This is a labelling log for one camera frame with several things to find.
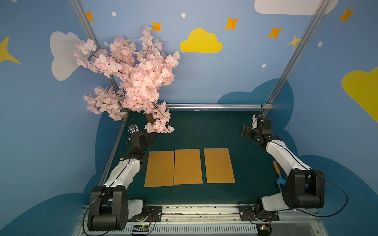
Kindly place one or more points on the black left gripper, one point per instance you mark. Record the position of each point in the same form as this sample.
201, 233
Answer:
141, 137

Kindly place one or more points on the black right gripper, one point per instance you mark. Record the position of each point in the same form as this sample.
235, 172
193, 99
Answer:
248, 132

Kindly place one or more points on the kraft paper file bag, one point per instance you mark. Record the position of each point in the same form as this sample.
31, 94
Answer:
187, 167
218, 165
160, 169

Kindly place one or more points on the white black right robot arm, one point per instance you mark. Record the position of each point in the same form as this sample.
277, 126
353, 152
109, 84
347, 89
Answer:
304, 186

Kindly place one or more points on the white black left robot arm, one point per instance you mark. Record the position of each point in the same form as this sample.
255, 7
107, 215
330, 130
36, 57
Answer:
110, 209

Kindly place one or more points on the pink artificial blossom tree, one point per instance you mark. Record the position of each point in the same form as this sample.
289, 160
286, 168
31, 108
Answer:
142, 74

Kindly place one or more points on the back horizontal aluminium bar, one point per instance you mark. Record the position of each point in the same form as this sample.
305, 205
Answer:
251, 107

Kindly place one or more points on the right round circuit board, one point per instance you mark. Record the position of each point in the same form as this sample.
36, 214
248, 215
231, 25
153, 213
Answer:
264, 230

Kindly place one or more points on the left green circuit board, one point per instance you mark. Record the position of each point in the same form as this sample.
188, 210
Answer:
140, 229

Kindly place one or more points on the left diagonal aluminium bar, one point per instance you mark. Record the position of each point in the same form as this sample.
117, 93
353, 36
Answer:
84, 21

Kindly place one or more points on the diagonal aluminium bar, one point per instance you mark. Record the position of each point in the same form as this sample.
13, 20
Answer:
306, 37
84, 21

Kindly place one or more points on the right diagonal aluminium bar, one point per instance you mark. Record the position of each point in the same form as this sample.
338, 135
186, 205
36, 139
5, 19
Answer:
306, 37

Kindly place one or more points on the left side table rail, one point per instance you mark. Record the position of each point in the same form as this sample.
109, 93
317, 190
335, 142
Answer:
106, 171

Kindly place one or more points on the blue garden fork wooden handle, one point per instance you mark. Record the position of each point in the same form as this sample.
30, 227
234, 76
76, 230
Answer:
280, 180

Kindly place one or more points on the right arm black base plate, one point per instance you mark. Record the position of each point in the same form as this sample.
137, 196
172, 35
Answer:
252, 213

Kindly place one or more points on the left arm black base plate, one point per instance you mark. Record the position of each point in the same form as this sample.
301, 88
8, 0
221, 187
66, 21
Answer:
151, 213

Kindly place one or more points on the aluminium front mounting rail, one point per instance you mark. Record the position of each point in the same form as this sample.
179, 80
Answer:
217, 220

